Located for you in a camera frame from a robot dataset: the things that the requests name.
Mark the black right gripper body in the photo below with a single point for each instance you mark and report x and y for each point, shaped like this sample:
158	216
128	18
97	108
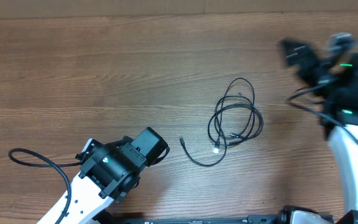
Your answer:
312	71

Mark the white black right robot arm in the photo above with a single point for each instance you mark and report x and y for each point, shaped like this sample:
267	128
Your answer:
331	93

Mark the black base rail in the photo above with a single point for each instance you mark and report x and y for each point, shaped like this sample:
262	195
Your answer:
287	215

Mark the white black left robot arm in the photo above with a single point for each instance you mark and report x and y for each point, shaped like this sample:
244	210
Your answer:
107	173

